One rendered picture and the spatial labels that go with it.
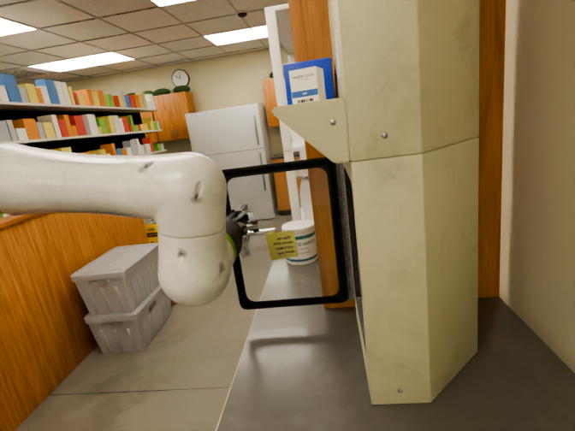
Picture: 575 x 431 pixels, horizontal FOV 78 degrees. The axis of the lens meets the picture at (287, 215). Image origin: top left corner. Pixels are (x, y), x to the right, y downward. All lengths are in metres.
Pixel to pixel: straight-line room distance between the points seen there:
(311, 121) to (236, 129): 5.05
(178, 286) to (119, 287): 2.23
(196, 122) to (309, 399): 5.24
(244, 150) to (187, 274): 5.11
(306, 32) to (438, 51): 0.41
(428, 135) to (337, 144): 0.14
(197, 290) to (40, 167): 0.29
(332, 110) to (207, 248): 0.28
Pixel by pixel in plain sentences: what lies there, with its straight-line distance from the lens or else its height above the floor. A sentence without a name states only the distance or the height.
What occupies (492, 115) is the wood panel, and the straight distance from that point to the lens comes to 1.03.
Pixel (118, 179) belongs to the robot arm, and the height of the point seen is 1.44.
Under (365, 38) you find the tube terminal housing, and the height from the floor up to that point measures 1.59.
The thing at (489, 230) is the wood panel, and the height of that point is 1.14.
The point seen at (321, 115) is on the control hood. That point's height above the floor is 1.49.
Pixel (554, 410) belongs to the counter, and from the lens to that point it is 0.85.
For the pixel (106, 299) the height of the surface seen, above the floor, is 0.45.
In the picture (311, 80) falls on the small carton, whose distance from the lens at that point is 0.66.
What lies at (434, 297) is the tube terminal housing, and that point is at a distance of 0.70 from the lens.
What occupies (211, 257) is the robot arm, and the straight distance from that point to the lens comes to 0.53.
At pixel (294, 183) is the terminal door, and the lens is 0.90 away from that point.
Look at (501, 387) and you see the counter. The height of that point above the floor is 0.94.
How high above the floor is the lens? 1.49
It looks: 15 degrees down
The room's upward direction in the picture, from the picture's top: 8 degrees counter-clockwise
